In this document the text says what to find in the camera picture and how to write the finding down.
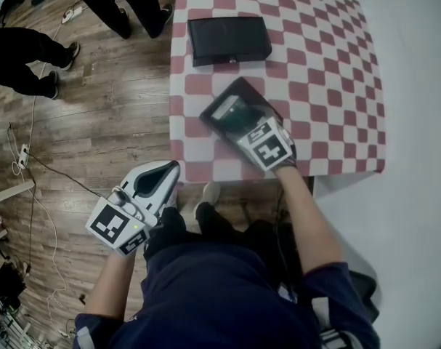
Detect white beam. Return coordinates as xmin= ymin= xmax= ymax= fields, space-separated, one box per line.
xmin=0 ymin=179 xmax=36 ymax=207

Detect person's right forearm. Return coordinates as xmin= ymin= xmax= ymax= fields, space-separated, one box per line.
xmin=274 ymin=164 xmax=347 ymax=279

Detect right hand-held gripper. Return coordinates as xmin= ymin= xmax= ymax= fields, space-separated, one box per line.
xmin=237 ymin=101 xmax=299 ymax=173

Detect black rectangular box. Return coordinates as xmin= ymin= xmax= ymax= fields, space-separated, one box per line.
xmin=186 ymin=15 xmax=272 ymax=68

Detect black cable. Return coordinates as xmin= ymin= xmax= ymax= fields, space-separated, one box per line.
xmin=8 ymin=121 xmax=104 ymax=274

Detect person's white shoe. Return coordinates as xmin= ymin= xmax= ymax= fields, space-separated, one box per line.
xmin=161 ymin=189 xmax=179 ymax=214
xmin=193 ymin=180 xmax=222 ymax=218

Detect white power strip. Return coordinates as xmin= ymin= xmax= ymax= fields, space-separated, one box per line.
xmin=17 ymin=143 xmax=30 ymax=169
xmin=61 ymin=6 xmax=84 ymax=25

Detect person's left forearm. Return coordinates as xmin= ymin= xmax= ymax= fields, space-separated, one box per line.
xmin=84 ymin=249 xmax=139 ymax=321

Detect person's navy shirt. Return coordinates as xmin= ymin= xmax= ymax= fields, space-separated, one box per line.
xmin=73 ymin=241 xmax=381 ymax=349

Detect person's black trousers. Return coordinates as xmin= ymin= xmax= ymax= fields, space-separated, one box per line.
xmin=142 ymin=201 xmax=305 ymax=269

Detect black equipment pile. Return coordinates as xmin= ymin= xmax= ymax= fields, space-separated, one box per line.
xmin=0 ymin=212 xmax=29 ymax=349

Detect white cable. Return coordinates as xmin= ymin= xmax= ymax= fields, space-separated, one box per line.
xmin=7 ymin=11 xmax=69 ymax=307

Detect red white checkered tablecloth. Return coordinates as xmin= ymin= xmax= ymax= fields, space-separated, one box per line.
xmin=168 ymin=0 xmax=387 ymax=184

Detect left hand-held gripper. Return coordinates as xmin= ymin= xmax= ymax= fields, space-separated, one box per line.
xmin=84 ymin=159 xmax=182 ymax=257

